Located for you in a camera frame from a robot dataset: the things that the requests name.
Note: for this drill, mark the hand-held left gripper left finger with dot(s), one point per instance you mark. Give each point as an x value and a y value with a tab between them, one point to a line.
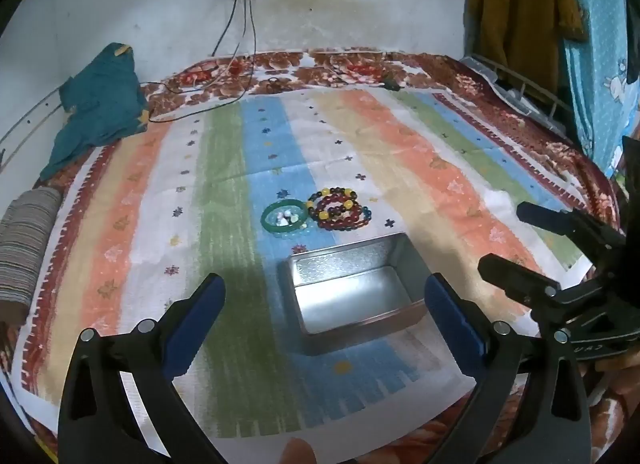
200	324

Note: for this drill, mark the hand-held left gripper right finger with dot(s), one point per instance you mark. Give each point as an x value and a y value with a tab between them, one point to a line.
450	324

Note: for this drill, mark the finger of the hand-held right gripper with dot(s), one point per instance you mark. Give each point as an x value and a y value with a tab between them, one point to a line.
560	221
520	281

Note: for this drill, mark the silver metal tin box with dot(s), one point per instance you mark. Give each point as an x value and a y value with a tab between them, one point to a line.
350	294

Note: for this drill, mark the green bangle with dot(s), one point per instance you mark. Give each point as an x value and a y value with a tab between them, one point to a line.
264	218

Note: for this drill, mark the brown floral bedsheet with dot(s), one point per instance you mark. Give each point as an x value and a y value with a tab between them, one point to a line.
540	94

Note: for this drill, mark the pastel striped blanket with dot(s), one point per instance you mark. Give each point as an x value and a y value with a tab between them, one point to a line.
225	194

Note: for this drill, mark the turquoise printed curtain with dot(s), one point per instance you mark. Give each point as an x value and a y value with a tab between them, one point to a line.
600	44

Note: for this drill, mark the grey striped bolster pillow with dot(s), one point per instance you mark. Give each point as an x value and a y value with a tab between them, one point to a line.
25	244

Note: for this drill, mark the small dark object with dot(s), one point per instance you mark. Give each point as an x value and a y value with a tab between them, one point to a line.
392	84

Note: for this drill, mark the mustard hanging garment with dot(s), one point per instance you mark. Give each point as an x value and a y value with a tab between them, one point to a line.
520	4

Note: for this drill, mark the teal cloth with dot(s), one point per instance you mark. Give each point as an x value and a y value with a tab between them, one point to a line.
100	99

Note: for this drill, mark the wall conduit pipes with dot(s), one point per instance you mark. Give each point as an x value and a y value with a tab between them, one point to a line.
25	124

